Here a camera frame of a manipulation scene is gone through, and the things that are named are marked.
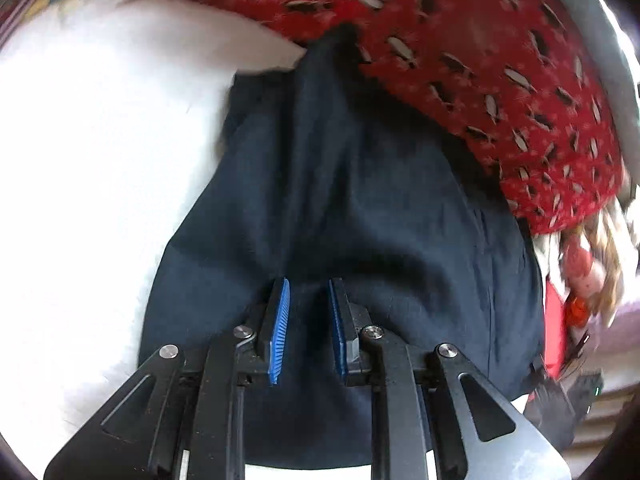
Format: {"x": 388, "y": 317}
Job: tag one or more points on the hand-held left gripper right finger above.
{"x": 336, "y": 330}

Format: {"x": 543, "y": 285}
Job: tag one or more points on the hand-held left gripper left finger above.
{"x": 279, "y": 330}

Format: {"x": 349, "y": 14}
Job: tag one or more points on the navy zip jacket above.
{"x": 350, "y": 200}

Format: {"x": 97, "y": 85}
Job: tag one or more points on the red satin pillow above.
{"x": 555, "y": 330}

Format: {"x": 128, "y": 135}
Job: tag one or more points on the doll in plastic wrap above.
{"x": 590, "y": 265}

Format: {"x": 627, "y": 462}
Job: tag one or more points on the white textured quilt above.
{"x": 100, "y": 185}

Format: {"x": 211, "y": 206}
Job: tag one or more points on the red printed blanket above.
{"x": 450, "y": 45}

